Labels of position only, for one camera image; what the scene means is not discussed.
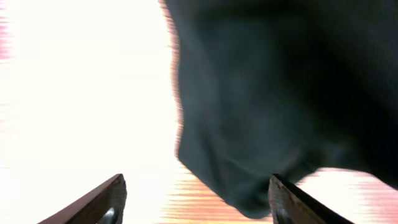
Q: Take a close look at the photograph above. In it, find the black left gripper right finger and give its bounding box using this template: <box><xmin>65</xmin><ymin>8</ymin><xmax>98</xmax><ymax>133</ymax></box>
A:
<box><xmin>268</xmin><ymin>174</ymin><xmax>353</xmax><ymax>224</ymax></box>

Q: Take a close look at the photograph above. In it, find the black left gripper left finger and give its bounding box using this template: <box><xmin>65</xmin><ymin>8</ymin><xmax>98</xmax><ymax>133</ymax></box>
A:
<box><xmin>38</xmin><ymin>174</ymin><xmax>127</xmax><ymax>224</ymax></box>

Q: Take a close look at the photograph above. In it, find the black t-shirt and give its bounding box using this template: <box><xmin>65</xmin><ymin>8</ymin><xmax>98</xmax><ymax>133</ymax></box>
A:
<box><xmin>165</xmin><ymin>0</ymin><xmax>397</xmax><ymax>219</ymax></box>

